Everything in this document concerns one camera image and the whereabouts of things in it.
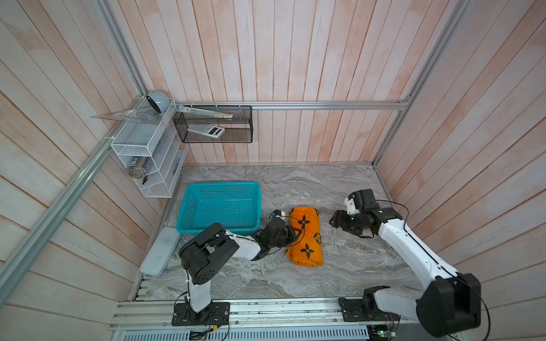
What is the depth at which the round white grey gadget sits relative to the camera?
32.8 inches

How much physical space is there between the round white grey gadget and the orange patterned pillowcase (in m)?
0.69

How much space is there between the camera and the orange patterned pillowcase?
81cm
